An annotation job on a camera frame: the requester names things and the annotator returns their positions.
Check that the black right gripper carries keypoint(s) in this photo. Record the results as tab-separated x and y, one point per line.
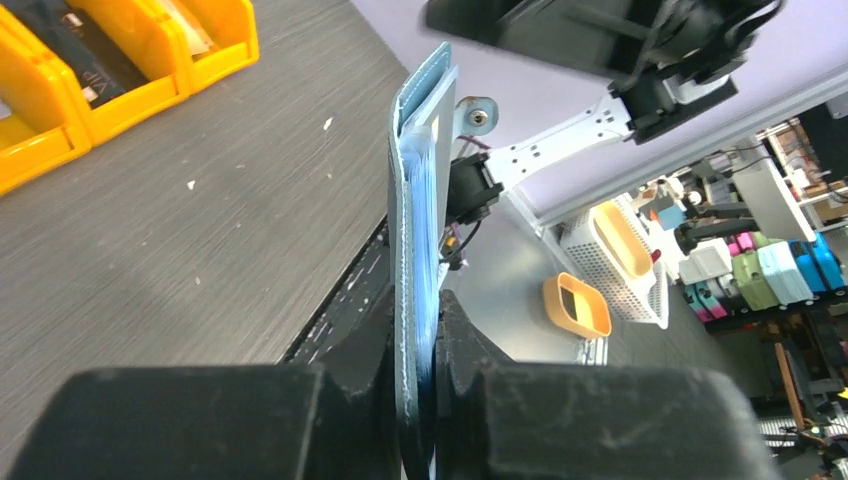
604	38

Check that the white perforated basket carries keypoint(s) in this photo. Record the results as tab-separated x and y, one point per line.
643	300

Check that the black cards stack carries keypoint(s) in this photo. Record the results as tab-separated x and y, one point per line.
102	69

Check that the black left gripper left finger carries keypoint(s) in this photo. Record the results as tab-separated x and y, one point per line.
329	419

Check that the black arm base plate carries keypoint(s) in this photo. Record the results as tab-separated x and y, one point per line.
347	303

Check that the tan oval plastic container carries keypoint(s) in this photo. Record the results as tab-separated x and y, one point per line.
576	306

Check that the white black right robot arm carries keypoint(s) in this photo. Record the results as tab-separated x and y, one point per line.
666	62

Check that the blue leather card holder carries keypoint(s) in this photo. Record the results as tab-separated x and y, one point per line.
425	118

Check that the yellow three-compartment bin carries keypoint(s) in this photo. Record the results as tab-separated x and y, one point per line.
45	120

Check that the tan container in basket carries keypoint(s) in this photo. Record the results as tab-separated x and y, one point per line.
623	244

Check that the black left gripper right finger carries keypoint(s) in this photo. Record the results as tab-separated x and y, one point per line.
503	419

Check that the orange cards stack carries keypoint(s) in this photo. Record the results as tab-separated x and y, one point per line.
197	39

